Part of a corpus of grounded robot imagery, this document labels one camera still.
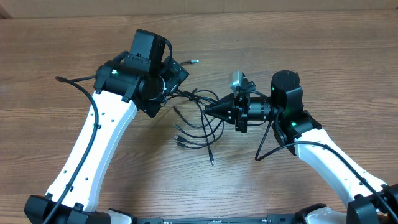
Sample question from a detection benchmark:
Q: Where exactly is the black USB cable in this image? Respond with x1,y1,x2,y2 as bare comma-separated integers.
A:
167,59,224,130
172,88,226,166

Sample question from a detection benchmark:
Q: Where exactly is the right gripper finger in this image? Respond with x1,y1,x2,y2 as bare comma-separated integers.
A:
211,93,235,111
204,105,235,124

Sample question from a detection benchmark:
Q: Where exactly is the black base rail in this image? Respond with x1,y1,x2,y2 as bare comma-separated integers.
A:
132,214,299,224

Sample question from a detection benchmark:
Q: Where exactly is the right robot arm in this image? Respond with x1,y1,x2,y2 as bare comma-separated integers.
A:
204,70,397,223

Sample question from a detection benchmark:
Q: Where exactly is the brown cardboard backdrop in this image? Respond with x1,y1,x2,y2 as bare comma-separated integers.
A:
1,0,397,19

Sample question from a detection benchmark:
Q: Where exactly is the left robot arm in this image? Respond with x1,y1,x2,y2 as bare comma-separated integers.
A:
24,29,188,224

